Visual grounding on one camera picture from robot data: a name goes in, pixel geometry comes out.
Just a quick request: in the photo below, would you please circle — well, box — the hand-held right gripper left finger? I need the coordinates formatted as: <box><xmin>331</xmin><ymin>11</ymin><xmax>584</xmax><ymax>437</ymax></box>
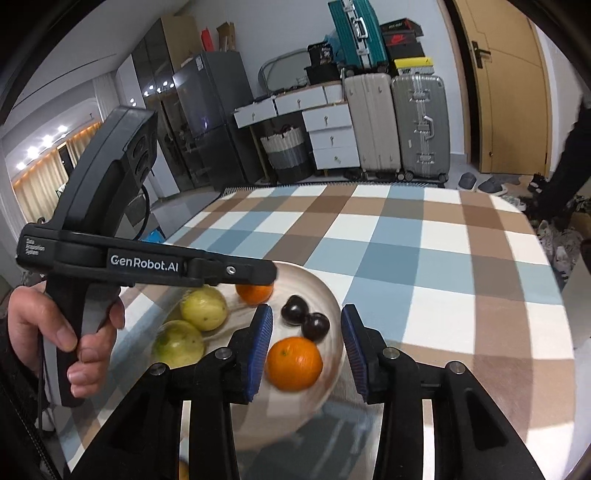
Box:
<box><xmin>69</xmin><ymin>305</ymin><xmax>274</xmax><ymax>480</ymax></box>

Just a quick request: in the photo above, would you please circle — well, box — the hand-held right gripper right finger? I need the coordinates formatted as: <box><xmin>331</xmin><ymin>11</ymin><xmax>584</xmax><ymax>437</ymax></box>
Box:
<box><xmin>341</xmin><ymin>304</ymin><xmax>548</xmax><ymax>480</ymax></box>

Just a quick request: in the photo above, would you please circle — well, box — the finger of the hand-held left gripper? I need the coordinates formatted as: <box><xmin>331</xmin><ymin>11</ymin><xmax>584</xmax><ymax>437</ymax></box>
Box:
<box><xmin>182</xmin><ymin>257</ymin><xmax>279</xmax><ymax>285</ymax></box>

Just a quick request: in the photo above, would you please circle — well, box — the orange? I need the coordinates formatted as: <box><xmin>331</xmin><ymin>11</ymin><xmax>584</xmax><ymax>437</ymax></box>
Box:
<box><xmin>265</xmin><ymin>336</ymin><xmax>324</xmax><ymax>393</ymax></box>
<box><xmin>235</xmin><ymin>284</ymin><xmax>274</xmax><ymax>306</ymax></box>

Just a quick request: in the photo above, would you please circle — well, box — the cream round plate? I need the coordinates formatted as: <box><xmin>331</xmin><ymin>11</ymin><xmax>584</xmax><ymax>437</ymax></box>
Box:
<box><xmin>154</xmin><ymin>261</ymin><xmax>346</xmax><ymax>441</ymax></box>

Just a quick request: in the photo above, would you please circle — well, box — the dark purple plum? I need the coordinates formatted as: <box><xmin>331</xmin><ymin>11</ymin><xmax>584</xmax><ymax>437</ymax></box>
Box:
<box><xmin>302</xmin><ymin>312</ymin><xmax>330</xmax><ymax>343</ymax></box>
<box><xmin>281</xmin><ymin>295</ymin><xmax>308</xmax><ymax>326</ymax></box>

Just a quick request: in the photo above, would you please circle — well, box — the yellow-green guava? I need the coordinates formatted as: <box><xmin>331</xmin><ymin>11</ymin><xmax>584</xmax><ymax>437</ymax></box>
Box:
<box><xmin>180</xmin><ymin>286</ymin><xmax>229</xmax><ymax>332</ymax></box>
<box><xmin>152</xmin><ymin>320</ymin><xmax>206</xmax><ymax>370</ymax></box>

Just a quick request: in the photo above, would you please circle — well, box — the person's left forearm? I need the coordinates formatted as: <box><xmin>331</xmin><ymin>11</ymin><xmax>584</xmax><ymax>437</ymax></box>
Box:
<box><xmin>0</xmin><ymin>320</ymin><xmax>52</xmax><ymax>480</ymax></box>

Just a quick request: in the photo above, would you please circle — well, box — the person's left hand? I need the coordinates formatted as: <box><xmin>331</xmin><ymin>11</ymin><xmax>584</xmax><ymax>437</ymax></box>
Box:
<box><xmin>9</xmin><ymin>282</ymin><xmax>126</xmax><ymax>398</ymax></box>

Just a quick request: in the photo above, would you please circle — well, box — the beige curtain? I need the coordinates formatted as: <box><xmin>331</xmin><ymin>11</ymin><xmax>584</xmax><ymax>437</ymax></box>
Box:
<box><xmin>13</xmin><ymin>138</ymin><xmax>88</xmax><ymax>222</ymax></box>

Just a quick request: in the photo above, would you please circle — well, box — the checkered tablecloth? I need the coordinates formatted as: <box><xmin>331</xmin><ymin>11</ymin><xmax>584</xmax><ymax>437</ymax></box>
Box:
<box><xmin>60</xmin><ymin>185</ymin><xmax>576</xmax><ymax>480</ymax></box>

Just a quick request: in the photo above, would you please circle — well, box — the woven laundry basket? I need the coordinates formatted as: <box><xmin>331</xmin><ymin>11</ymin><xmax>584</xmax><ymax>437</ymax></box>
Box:
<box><xmin>259</xmin><ymin>125</ymin><xmax>315</xmax><ymax>184</ymax></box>

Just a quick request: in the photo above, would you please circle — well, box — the grey refrigerator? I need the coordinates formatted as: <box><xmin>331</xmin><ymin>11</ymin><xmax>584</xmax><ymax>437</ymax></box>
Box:
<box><xmin>172</xmin><ymin>51</ymin><xmax>260</xmax><ymax>191</ymax></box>

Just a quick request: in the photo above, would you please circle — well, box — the white drawer dresser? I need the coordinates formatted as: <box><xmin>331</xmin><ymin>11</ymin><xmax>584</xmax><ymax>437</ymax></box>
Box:
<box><xmin>233</xmin><ymin>84</ymin><xmax>361</xmax><ymax>172</ymax></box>

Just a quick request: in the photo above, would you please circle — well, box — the dark glass wardrobe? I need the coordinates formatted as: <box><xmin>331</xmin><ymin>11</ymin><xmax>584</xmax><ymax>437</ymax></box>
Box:
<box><xmin>131</xmin><ymin>16</ymin><xmax>199</xmax><ymax>195</ymax></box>

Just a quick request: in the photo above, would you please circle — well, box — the beige suitcase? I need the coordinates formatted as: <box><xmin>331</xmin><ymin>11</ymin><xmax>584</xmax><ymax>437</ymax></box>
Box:
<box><xmin>344</xmin><ymin>72</ymin><xmax>402</xmax><ymax>181</ymax></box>

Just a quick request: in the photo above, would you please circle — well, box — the black storage bin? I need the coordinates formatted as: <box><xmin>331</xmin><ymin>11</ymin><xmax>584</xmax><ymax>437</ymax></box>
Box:
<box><xmin>303</xmin><ymin>64</ymin><xmax>341</xmax><ymax>86</ymax></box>

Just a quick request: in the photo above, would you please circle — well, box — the oval grey mirror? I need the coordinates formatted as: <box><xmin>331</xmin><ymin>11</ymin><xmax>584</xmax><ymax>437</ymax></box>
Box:
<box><xmin>257</xmin><ymin>48</ymin><xmax>310</xmax><ymax>91</ymax></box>

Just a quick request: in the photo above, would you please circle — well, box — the group of shoes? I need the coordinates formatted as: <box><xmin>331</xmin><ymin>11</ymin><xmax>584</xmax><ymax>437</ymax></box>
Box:
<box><xmin>526</xmin><ymin>173</ymin><xmax>589</xmax><ymax>282</ymax></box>

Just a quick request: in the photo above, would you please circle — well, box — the silver suitcase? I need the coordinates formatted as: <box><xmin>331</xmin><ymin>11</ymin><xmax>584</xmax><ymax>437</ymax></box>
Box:
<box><xmin>391</xmin><ymin>74</ymin><xmax>451</xmax><ymax>184</ymax></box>

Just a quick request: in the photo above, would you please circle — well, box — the black snack bag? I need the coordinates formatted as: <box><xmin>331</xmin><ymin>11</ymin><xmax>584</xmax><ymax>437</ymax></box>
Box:
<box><xmin>307</xmin><ymin>42</ymin><xmax>334</xmax><ymax>66</ymax></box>

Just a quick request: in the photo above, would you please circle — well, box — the brown cardboard box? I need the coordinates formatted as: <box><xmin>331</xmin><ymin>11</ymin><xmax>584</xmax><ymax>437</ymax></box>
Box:
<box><xmin>216</xmin><ymin>21</ymin><xmax>235</xmax><ymax>53</ymax></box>

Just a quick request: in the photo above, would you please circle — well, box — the teal suitcase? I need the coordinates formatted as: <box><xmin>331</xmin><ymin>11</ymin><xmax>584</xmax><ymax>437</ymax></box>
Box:
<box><xmin>328</xmin><ymin>0</ymin><xmax>389</xmax><ymax>71</ymax></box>

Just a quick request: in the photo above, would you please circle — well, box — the black and red shoe box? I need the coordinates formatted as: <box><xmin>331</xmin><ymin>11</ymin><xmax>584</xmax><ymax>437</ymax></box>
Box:
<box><xmin>382</xmin><ymin>31</ymin><xmax>424</xmax><ymax>47</ymax></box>

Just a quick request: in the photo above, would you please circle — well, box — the wooden door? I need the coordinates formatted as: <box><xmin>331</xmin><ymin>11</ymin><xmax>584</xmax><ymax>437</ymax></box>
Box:
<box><xmin>454</xmin><ymin>0</ymin><xmax>553</xmax><ymax>175</ymax></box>

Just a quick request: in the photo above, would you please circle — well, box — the black cable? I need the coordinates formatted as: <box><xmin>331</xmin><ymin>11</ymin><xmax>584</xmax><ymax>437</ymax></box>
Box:
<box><xmin>137</xmin><ymin>184</ymin><xmax>152</xmax><ymax>241</ymax></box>

